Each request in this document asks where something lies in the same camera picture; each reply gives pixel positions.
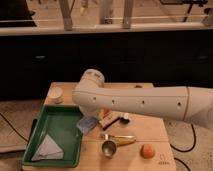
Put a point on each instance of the white round container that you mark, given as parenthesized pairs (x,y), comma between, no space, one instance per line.
(55,95)

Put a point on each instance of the grey folded cloth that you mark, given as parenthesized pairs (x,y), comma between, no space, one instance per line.
(48,150)

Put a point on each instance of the orange round fruit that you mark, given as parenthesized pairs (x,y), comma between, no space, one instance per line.
(147,151)

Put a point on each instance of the wooden table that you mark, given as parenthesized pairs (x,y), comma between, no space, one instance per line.
(147,130)

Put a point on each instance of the wooden block with black edge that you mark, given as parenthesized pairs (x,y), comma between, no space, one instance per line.
(108,119)

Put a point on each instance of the steel measuring cup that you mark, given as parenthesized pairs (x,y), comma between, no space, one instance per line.
(109,147)

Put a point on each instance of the yellow banana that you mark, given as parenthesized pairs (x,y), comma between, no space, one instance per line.
(124,140)

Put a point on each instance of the green plastic tray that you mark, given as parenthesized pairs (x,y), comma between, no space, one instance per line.
(59,122)

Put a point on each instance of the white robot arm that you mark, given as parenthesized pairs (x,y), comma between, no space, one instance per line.
(189,104)

